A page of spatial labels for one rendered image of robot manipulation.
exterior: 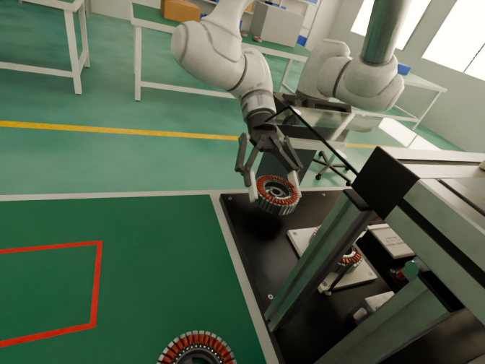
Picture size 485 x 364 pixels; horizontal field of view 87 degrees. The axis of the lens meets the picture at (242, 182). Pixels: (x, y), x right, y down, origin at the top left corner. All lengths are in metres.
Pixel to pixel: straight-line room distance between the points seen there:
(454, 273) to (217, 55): 0.55
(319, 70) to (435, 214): 0.98
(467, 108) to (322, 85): 4.75
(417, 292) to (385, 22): 0.83
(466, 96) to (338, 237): 5.57
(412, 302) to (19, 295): 0.51
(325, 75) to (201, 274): 0.89
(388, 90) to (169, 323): 0.97
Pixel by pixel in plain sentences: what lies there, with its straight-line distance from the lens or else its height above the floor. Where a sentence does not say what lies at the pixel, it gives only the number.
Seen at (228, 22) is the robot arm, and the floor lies 1.12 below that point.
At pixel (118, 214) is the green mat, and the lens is 0.61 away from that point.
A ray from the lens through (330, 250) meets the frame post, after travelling 0.32.
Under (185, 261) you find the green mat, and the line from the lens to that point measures 0.54.
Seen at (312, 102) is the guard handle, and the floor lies 1.06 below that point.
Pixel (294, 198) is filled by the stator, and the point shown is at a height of 0.84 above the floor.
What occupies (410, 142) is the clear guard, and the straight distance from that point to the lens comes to 0.50.
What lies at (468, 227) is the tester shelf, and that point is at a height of 1.11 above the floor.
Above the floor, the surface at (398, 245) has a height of 0.92.
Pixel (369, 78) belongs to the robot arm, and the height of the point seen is 1.05.
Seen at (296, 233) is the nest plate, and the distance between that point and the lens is 0.62.
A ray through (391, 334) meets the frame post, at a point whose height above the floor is 0.99.
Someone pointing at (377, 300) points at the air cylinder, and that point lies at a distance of 0.55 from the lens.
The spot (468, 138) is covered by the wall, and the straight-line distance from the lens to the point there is 5.69.
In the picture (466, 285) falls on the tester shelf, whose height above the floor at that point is 1.08.
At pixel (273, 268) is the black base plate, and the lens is 0.55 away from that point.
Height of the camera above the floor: 1.19
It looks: 36 degrees down
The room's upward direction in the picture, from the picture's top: 18 degrees clockwise
